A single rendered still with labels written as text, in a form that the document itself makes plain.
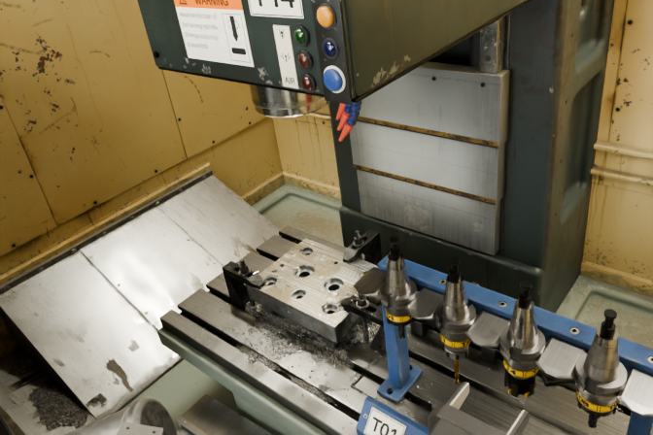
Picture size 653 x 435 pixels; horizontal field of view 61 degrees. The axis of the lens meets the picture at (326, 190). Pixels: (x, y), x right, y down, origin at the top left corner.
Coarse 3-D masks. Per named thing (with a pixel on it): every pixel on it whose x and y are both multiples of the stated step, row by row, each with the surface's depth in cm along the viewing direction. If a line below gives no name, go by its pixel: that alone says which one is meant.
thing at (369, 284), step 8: (368, 272) 102; (376, 272) 102; (384, 272) 101; (360, 280) 100; (368, 280) 100; (376, 280) 100; (384, 280) 99; (360, 288) 98; (368, 288) 98; (376, 288) 98
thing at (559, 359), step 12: (552, 336) 83; (552, 348) 81; (564, 348) 81; (576, 348) 81; (540, 360) 80; (552, 360) 79; (564, 360) 79; (576, 360) 79; (552, 372) 78; (564, 372) 77
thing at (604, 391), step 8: (584, 360) 77; (576, 368) 76; (624, 368) 76; (576, 376) 78; (584, 376) 75; (624, 376) 74; (576, 384) 77; (584, 384) 75; (592, 384) 75; (600, 384) 74; (608, 384) 74; (616, 384) 74; (624, 384) 74; (600, 392) 75; (608, 392) 74; (616, 392) 74; (608, 400) 74
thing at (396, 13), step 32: (160, 0) 88; (352, 0) 66; (384, 0) 70; (416, 0) 76; (448, 0) 82; (480, 0) 90; (512, 0) 99; (160, 32) 92; (256, 32) 77; (352, 32) 67; (384, 32) 72; (416, 32) 78; (448, 32) 85; (160, 64) 96; (192, 64) 90; (224, 64) 85; (256, 64) 80; (352, 64) 69; (384, 64) 74; (416, 64) 81; (352, 96) 71
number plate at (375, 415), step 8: (376, 416) 106; (384, 416) 105; (368, 424) 107; (376, 424) 106; (384, 424) 105; (392, 424) 104; (400, 424) 103; (368, 432) 107; (376, 432) 106; (384, 432) 105; (392, 432) 104; (400, 432) 103
